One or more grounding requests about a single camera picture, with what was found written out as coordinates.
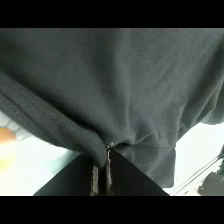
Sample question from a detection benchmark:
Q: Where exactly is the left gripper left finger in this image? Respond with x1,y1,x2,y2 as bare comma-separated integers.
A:
33,153,100,197

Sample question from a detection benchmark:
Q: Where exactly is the dark grey T-shirt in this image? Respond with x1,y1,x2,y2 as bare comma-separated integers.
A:
0,27,224,189

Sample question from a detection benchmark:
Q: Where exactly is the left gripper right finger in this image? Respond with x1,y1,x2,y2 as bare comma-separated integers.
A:
105,143,170,197

